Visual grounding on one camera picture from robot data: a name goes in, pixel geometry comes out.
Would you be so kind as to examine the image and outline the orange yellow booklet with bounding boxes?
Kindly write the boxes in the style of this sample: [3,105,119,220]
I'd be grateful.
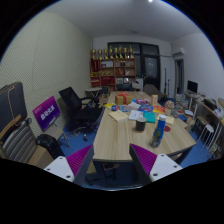
[152,105,167,114]

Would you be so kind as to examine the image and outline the white wall air conditioner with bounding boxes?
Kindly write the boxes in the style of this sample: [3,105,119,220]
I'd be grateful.
[172,47,186,58]

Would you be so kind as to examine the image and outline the wooden shelf unit with trophies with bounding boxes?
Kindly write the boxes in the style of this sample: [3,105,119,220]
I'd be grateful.
[89,45,137,93]

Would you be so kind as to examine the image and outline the blue and red booklet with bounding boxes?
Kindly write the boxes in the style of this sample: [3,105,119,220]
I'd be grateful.
[138,104,154,113]

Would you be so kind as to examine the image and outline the black office chair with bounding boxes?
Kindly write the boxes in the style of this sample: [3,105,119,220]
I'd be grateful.
[58,86,104,133]

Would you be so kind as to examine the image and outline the yellow gift box red ribbon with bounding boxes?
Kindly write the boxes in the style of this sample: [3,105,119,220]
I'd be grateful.
[114,91,133,106]

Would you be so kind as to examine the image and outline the dark case with tan strap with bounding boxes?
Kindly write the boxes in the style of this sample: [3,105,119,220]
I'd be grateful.
[0,81,28,133]

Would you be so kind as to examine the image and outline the pink packet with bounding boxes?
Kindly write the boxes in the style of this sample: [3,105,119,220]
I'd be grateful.
[135,98,150,105]

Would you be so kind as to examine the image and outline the small round grey table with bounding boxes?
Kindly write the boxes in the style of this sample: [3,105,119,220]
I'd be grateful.
[84,86,103,99]

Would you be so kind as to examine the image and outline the purple sign board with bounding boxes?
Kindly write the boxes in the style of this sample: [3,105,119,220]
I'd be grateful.
[32,95,62,133]

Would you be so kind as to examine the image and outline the black computer monitor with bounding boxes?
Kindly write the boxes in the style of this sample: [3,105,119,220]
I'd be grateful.
[186,79,199,94]

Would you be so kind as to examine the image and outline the small beige envelope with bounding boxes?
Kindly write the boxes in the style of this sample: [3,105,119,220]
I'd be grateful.
[108,109,129,123]

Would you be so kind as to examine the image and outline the piles of books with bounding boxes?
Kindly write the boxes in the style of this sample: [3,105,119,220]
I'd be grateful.
[173,94,189,118]

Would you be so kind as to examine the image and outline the white round stool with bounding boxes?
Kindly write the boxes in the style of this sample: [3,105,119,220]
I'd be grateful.
[198,123,215,148]

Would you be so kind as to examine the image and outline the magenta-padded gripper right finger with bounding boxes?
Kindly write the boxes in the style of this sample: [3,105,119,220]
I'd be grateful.
[129,143,184,186]

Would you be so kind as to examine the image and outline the orange standing card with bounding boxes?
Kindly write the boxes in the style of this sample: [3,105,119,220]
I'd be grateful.
[150,94,159,106]

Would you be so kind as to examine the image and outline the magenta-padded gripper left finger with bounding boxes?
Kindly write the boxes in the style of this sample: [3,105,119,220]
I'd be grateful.
[43,144,95,187]

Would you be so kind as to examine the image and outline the grey striped chair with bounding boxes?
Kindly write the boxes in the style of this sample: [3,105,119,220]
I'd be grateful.
[0,114,38,164]

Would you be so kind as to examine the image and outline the pink flowers in white pot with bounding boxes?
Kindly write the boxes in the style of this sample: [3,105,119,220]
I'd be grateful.
[164,99,176,117]

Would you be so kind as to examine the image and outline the dark glass door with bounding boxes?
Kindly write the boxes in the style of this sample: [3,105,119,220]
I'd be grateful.
[107,41,161,91]

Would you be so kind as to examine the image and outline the blue drink bottle white cap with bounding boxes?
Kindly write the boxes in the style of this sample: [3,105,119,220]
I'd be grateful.
[149,114,167,149]

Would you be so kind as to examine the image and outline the large beige envelope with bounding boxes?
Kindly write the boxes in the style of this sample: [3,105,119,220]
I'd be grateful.
[155,114,175,126]

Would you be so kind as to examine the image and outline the blue patterned booklet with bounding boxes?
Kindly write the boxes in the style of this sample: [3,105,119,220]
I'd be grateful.
[111,104,130,113]

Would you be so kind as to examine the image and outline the cluttered wooden side desk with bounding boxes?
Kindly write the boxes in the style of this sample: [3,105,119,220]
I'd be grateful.
[183,91,224,158]

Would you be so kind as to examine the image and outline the black bag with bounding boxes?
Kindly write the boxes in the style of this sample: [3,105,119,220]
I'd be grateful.
[35,133,66,160]

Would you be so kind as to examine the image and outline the teal notebook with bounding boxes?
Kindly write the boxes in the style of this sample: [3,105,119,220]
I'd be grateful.
[142,111,157,124]

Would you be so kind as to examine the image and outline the white printed paper sheet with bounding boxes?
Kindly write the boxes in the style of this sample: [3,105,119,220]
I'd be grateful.
[128,109,144,121]

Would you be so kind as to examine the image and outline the black mug white inside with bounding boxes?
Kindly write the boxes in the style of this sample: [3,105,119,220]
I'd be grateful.
[135,116,147,132]

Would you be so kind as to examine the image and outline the dark grey armchair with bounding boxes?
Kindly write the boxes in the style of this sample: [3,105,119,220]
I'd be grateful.
[143,83,164,101]

